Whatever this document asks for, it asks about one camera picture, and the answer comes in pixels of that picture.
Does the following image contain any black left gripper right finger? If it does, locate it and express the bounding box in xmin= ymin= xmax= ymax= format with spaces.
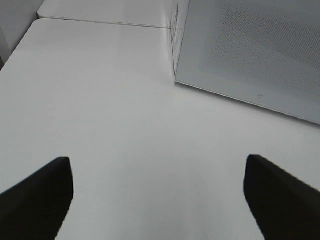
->
xmin=243 ymin=154 xmax=320 ymax=240

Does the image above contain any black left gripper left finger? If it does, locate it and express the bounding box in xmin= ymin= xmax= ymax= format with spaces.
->
xmin=0 ymin=157 xmax=74 ymax=240

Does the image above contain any white microwave door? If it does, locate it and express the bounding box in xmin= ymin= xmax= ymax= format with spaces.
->
xmin=175 ymin=0 xmax=320 ymax=124

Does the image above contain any white microwave oven body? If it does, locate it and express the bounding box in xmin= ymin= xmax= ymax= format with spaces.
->
xmin=169 ymin=0 xmax=190 ymax=77

